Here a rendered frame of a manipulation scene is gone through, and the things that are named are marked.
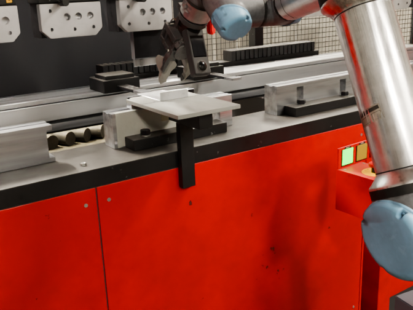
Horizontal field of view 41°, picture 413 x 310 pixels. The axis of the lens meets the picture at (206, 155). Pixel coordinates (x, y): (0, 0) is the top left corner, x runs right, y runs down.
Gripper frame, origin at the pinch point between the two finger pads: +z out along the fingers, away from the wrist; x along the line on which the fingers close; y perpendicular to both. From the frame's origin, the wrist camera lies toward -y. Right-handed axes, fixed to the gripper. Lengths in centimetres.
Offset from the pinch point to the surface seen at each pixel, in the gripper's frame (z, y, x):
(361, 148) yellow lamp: 3, -32, -48
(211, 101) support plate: -2.6, -10.6, -4.8
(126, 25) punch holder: -7.1, 13.9, 9.3
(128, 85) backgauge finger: 20.2, 17.3, 0.3
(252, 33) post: 53, 65, -94
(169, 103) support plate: 1.4, -5.8, 3.7
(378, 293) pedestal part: 28, -66, -46
